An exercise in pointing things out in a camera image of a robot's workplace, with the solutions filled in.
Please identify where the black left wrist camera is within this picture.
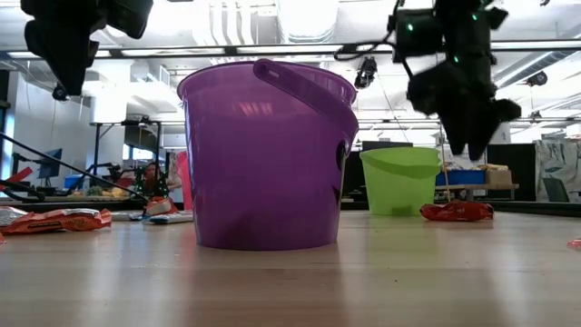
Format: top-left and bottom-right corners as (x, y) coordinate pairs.
(106, 0), (154, 40)

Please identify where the dark computer monitor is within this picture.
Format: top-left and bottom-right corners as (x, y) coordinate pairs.
(36, 147), (64, 180)

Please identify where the purple plastic bucket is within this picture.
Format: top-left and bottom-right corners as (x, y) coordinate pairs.
(176, 57), (359, 252)

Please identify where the red flat piece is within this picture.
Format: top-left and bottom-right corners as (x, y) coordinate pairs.
(0, 166), (34, 186)

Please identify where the person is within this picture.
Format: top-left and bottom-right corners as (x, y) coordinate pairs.
(135, 162), (172, 201)

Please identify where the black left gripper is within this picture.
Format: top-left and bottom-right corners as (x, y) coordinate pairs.
(20, 0), (109, 96)

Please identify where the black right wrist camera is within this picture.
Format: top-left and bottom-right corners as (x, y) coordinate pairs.
(389, 7), (445, 64)

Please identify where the white ceiling duct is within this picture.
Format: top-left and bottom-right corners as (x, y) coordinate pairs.
(276, 0), (340, 45)

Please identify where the blue white Hershey's bar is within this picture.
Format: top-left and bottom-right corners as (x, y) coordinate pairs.
(111, 211), (146, 223)
(143, 212), (195, 225)

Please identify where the green plastic bucket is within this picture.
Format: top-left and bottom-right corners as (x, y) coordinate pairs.
(359, 145), (442, 217)

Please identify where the white pillar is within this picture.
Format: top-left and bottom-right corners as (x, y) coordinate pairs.
(494, 122), (512, 145)

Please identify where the brown cardboard box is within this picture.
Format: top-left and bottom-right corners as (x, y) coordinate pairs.
(485, 168), (513, 186)

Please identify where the thin hanging cable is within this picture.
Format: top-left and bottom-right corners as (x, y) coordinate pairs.
(438, 120), (451, 202)

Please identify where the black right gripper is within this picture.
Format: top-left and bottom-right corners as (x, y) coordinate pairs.
(407, 0), (522, 163)

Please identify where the black partition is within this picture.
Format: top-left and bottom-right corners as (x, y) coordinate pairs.
(486, 143), (537, 203)

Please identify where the patterned cloth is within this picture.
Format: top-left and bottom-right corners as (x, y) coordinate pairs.
(535, 138), (581, 203)

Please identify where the blue plastic bin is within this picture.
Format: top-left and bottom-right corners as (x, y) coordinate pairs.
(435, 169), (487, 186)

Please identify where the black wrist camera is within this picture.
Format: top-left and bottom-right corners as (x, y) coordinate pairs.
(106, 0), (154, 40)
(389, 7), (445, 64)

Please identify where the colourful objects pile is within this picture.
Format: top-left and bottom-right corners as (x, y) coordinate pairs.
(67, 184), (133, 199)

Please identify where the pink plastic bucket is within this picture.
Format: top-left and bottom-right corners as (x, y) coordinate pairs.
(175, 151), (194, 213)

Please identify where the black chair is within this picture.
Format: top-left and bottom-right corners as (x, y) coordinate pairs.
(542, 176), (571, 203)

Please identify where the wooden bench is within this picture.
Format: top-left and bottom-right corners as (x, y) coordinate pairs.
(434, 183), (520, 202)

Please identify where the black ceiling spotlight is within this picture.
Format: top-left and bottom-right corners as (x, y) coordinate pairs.
(526, 70), (549, 87)
(353, 56), (379, 90)

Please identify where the black table frame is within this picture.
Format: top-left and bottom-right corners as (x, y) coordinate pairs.
(89, 118), (162, 183)

